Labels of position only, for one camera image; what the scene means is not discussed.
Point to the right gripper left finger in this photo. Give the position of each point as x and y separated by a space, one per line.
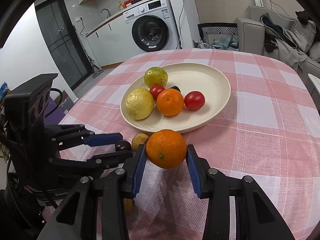
76 216

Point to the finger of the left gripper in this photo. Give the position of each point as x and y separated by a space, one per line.
100 139
90 167

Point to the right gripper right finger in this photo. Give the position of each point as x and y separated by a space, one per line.
256 215

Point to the orange mandarin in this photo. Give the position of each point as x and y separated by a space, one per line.
166 149
170 102

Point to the large yellow-green guava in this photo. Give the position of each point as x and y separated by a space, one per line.
139 104

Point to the small yellow guava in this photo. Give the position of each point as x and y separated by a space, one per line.
155 76

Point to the dark purple plum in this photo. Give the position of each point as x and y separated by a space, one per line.
175 88

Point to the purple bag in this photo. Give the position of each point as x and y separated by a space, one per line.
56 116

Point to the small brown longan fruit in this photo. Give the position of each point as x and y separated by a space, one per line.
140 138

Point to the black glass door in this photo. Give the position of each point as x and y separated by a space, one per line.
62 42

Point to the white cabinet counter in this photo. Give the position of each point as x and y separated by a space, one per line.
110 41

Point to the small red tomato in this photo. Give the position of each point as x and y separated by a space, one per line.
156 90

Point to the large red tomato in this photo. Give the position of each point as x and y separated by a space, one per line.
194 100

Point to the cream oval plate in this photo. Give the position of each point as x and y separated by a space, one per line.
188 77

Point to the white washing machine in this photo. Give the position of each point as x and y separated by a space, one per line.
152 27

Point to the white marble side table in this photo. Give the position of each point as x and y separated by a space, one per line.
313 86

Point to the clothes pile on sofa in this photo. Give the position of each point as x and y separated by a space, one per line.
292 45

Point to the grey sofa cushion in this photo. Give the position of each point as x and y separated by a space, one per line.
314 52

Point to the grey sofa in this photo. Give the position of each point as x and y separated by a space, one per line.
254 39

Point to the black patterned chair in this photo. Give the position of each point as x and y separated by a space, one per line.
221 36

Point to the black camera box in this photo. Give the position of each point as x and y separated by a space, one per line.
25 105

